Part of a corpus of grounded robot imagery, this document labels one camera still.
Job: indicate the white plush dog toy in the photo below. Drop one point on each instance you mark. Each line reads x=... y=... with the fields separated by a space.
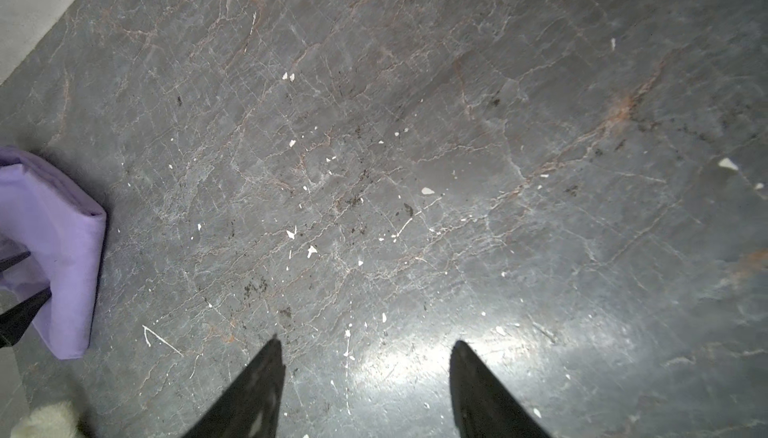
x=59 y=420

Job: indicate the purple t shirt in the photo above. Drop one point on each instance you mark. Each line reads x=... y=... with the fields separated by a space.
x=44 y=212

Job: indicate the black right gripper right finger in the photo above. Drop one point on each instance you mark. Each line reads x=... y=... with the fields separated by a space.
x=482 y=406

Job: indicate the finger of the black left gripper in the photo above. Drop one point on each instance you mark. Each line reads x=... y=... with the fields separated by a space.
x=15 y=322
x=8 y=262

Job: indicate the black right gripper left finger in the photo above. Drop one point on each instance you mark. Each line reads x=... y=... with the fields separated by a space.
x=250 y=406

